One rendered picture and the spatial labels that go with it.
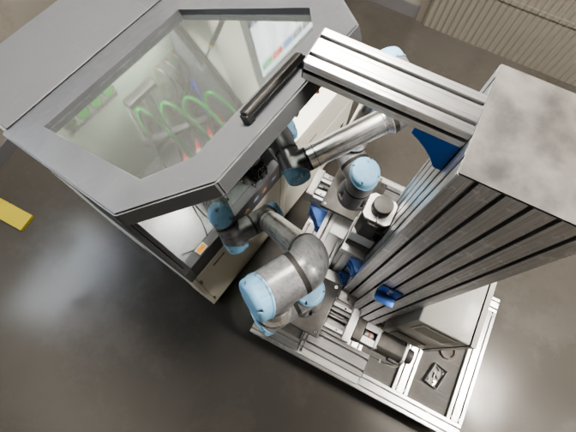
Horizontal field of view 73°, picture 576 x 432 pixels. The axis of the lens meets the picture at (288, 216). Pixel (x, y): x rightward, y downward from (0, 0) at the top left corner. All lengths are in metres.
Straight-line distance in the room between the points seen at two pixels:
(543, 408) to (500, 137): 2.47
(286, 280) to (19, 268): 2.41
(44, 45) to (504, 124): 1.43
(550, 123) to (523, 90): 0.07
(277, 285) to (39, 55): 1.15
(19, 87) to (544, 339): 3.07
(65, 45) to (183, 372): 1.85
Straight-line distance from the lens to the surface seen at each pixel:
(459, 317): 1.50
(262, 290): 0.91
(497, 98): 0.79
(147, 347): 2.69
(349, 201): 1.64
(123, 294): 2.78
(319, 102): 2.00
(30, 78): 1.60
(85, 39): 1.63
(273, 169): 1.83
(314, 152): 1.17
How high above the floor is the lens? 2.58
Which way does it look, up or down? 70 degrees down
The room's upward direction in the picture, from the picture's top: 6 degrees clockwise
